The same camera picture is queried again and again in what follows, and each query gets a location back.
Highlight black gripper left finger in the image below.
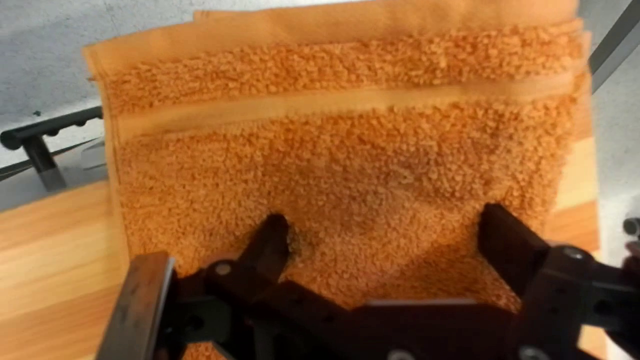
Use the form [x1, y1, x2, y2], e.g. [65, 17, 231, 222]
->
[237, 215, 289, 280]

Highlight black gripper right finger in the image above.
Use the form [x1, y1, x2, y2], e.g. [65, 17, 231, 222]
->
[478, 205, 550, 298]

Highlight orange terry towel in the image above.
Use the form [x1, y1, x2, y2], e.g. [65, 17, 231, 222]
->
[85, 0, 590, 308]

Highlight black metal frame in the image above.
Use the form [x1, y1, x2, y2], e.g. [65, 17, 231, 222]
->
[0, 105, 105, 196]

